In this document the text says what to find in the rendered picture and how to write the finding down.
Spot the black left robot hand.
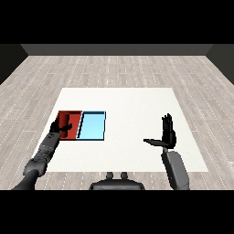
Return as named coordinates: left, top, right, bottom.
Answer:
left=48, top=116, right=74, bottom=134

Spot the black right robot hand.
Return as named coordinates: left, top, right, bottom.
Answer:
left=143, top=112, right=177, bottom=150

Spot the red shallow open box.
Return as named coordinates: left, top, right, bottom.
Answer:
left=56, top=110, right=83, bottom=141

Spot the light blue shallow open box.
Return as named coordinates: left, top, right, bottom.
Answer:
left=75, top=111, right=107, bottom=142

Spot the dark grey robot body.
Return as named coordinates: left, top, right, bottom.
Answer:
left=89, top=172, right=146, bottom=191

